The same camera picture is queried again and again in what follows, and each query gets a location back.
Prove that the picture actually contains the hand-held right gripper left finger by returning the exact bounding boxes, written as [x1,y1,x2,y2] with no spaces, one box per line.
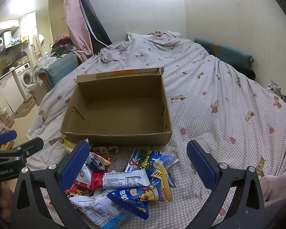
[11,140,91,229]

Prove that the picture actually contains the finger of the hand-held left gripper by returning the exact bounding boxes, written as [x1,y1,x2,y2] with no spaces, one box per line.
[5,137,44,164]
[0,130,18,146]

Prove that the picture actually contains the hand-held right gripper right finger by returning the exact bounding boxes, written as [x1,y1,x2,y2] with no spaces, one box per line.
[186,140,277,229]

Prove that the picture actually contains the blue cartoon snack packet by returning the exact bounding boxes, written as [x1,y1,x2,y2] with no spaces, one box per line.
[125,148,179,203]

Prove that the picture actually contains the white barcode snack packet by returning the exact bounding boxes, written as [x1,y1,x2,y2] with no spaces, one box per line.
[69,191,128,229]

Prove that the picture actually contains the white red snack bar packet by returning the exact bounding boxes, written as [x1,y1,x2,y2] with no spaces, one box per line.
[102,169,150,189]

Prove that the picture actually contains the blue triangular snack packet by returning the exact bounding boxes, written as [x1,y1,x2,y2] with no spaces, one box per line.
[107,188,162,220]

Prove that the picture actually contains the brown cardboard box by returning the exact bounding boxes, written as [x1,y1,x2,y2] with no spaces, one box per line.
[59,67,173,146]

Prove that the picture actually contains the orange red snack packet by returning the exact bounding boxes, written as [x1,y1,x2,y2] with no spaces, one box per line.
[65,184,96,199]

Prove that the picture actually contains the brown floor mat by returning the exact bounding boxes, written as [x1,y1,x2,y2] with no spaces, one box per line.
[15,102,39,118]

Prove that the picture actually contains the small brown snack packet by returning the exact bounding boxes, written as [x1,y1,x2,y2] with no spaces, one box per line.
[90,145,120,154]

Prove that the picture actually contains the white floor cabinet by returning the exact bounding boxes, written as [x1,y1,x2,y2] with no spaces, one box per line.
[0,76,24,115]

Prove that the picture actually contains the white washing machine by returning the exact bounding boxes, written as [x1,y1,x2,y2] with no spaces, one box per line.
[13,62,35,102]

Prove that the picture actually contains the checked printed bed sheet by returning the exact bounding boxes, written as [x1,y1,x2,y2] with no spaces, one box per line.
[26,31,286,229]

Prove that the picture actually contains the hanging towels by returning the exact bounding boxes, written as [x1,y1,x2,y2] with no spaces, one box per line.
[29,34,46,55]

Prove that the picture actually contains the black cloth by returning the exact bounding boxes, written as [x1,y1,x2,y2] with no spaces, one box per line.
[234,63,256,81]

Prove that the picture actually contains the pile of clothes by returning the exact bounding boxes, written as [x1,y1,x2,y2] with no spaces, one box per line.
[51,36,80,58]

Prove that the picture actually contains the grey tabby cat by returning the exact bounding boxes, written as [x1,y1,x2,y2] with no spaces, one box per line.
[266,79,286,112]

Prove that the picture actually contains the teal cushion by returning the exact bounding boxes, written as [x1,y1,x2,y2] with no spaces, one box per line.
[194,38,255,69]

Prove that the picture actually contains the pink curtain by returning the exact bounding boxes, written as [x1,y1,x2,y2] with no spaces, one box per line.
[63,0,93,62]

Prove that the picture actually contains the dark curtain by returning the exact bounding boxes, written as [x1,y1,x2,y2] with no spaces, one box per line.
[75,0,112,48]

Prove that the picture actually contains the white wall cabinet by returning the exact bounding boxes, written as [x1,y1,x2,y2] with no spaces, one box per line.
[0,19,21,32]

